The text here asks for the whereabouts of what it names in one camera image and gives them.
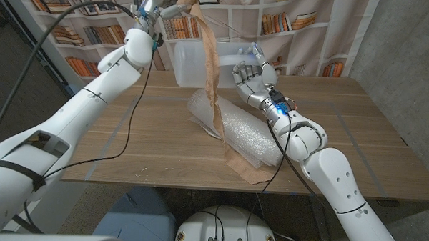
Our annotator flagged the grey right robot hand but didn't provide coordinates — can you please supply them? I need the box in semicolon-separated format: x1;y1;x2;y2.
230;41;301;127

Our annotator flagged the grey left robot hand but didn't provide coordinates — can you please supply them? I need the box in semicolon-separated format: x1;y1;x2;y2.
130;0;194;49

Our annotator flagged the tan adhesive wrap strip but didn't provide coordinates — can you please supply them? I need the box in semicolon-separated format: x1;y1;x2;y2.
171;0;282;186

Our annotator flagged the translucent pitcher with navy lid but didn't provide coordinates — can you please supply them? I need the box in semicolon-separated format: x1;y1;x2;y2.
172;39;272;92

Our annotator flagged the clear bubble wrap roll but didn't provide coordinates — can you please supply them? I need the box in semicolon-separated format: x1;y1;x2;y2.
184;87;287;170

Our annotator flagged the printed bookshelf backdrop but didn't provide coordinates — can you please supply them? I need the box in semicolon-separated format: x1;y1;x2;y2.
0;0;380;105

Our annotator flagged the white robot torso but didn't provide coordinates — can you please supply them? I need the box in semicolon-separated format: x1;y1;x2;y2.
173;204;280;241

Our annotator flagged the grey metal table leg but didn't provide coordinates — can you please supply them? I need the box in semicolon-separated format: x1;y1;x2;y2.
308;204;332;241

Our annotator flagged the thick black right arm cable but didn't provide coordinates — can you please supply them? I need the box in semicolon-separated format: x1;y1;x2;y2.
263;120;332;210

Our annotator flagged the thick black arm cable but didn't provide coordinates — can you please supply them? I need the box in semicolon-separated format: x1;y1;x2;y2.
0;0;138;158
263;120;332;210

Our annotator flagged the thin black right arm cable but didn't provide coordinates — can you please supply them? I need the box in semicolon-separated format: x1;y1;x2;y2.
245;114;293;241

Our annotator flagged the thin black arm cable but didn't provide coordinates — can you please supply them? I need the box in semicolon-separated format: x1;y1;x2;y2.
42;44;156;183
245;114;293;241

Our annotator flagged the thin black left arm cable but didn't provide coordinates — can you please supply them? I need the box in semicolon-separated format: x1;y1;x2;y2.
42;44;156;183

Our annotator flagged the black torso cable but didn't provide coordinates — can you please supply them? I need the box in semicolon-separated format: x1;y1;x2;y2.
192;205;227;241

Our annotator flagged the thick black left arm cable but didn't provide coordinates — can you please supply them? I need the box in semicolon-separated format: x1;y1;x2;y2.
0;0;138;158

